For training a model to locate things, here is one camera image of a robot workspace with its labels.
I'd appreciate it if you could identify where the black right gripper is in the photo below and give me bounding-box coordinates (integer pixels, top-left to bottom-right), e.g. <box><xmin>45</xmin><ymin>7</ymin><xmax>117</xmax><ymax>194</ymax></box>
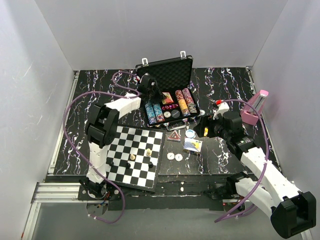
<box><xmin>193</xmin><ymin>114</ymin><xmax>231</xmax><ymax>141</ymax></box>

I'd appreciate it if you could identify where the blue small blind button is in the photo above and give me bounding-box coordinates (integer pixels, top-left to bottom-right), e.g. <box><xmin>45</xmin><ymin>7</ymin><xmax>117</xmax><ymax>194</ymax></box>
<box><xmin>185</xmin><ymin>129</ymin><xmax>196</xmax><ymax>139</ymax></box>

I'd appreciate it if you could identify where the blue playing card deck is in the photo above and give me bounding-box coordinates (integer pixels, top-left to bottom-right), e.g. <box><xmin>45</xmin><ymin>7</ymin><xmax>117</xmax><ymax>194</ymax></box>
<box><xmin>183</xmin><ymin>138</ymin><xmax>203</xmax><ymax>154</ymax></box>

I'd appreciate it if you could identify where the red playing card deck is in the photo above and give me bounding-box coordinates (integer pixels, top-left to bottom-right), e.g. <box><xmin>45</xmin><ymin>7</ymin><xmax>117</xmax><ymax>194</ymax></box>
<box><xmin>161</xmin><ymin>92</ymin><xmax>174</xmax><ymax>105</ymax></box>

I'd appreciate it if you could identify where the triangular all-in marker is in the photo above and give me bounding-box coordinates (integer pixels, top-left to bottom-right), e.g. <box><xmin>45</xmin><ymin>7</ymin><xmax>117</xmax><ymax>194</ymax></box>
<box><xmin>167</xmin><ymin>130</ymin><xmax>181</xmax><ymax>142</ymax></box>

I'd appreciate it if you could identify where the black poker set case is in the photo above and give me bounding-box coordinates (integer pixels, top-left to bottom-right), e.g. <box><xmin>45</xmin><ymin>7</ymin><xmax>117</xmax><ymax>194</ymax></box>
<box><xmin>135</xmin><ymin>51</ymin><xmax>200</xmax><ymax>128</ymax></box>

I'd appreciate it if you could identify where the black white chess board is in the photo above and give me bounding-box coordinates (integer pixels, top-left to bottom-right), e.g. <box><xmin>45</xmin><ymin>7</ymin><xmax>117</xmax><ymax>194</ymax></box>
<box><xmin>106</xmin><ymin>125</ymin><xmax>165</xmax><ymax>192</ymax></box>

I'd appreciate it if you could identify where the yellow big blind button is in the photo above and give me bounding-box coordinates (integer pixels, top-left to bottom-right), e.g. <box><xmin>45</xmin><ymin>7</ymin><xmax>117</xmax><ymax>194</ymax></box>
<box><xmin>203</xmin><ymin>127</ymin><xmax>208</xmax><ymax>137</ymax></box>

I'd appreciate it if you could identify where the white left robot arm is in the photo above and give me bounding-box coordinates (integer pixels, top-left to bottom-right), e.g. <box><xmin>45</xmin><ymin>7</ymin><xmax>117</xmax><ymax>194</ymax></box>
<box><xmin>81</xmin><ymin>73</ymin><xmax>165</xmax><ymax>200</ymax></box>

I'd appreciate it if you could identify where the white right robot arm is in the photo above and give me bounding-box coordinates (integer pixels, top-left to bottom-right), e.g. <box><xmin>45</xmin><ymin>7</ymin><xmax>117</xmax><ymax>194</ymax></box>
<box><xmin>194</xmin><ymin>110</ymin><xmax>317</xmax><ymax>239</ymax></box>

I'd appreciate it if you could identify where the red yellow chip column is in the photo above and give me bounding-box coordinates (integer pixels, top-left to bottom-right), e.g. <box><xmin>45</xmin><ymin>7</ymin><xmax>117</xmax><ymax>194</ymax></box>
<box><xmin>175</xmin><ymin>90</ymin><xmax>191</xmax><ymax>117</ymax></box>

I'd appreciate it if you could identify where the purple red chip column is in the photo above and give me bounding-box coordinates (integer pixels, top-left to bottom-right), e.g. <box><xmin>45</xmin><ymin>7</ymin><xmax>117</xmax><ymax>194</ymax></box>
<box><xmin>182</xmin><ymin>88</ymin><xmax>197</xmax><ymax>114</ymax></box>

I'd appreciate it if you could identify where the light blue chip column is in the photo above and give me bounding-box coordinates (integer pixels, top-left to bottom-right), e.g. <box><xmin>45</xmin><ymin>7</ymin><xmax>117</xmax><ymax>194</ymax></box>
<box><xmin>144</xmin><ymin>102</ymin><xmax>157</xmax><ymax>125</ymax></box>

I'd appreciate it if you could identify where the grey dealer button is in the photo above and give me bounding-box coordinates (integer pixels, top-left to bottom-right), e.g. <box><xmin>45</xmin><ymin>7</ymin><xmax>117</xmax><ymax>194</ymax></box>
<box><xmin>171</xmin><ymin>109</ymin><xmax>180</xmax><ymax>118</ymax></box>

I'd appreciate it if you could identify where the green blue chip column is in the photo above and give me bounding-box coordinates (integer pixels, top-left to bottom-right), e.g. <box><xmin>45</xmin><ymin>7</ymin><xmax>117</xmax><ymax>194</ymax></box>
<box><xmin>152</xmin><ymin>103</ymin><xmax>165</xmax><ymax>123</ymax></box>

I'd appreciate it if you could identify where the white single chip in case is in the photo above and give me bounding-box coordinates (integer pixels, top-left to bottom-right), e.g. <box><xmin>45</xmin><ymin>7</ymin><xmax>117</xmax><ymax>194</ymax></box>
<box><xmin>163</xmin><ymin>111</ymin><xmax>171</xmax><ymax>118</ymax></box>

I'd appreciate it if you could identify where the white loose poker chip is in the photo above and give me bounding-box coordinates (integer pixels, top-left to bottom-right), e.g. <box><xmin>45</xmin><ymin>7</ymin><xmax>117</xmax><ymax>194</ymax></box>
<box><xmin>167</xmin><ymin>152</ymin><xmax>175</xmax><ymax>160</ymax></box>
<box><xmin>174</xmin><ymin>154</ymin><xmax>183</xmax><ymax>162</ymax></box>

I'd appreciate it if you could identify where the pink metronome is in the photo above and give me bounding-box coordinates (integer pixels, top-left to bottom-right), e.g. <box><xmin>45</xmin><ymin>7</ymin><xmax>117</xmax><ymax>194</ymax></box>
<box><xmin>240</xmin><ymin>90</ymin><xmax>269</xmax><ymax>126</ymax></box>

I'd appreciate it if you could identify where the white chess pawn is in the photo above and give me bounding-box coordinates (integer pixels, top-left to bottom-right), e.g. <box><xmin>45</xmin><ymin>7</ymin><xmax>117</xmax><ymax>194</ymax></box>
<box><xmin>130</xmin><ymin>154</ymin><xmax>136</xmax><ymax>161</ymax></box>

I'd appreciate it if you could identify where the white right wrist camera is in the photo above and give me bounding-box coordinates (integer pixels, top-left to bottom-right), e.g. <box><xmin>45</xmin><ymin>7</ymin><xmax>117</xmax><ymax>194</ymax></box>
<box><xmin>212</xmin><ymin>100</ymin><xmax>230</xmax><ymax>120</ymax></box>

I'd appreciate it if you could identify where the aluminium rail frame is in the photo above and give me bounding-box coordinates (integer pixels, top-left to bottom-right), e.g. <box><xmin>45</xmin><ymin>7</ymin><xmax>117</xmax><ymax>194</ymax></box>
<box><xmin>21</xmin><ymin>67</ymin><xmax>313</xmax><ymax>240</ymax></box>

